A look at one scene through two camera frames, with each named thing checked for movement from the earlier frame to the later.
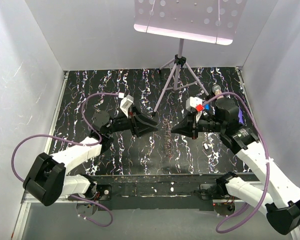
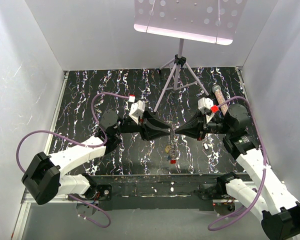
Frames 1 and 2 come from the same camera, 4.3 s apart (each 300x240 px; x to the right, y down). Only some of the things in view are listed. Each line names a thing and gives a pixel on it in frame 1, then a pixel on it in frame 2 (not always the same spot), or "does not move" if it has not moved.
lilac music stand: [214, 21] does not move
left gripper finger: [143, 122] → [155, 121]
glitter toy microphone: [217, 89] does not move
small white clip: [206, 146] does not move
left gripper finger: [147, 128] → [156, 132]
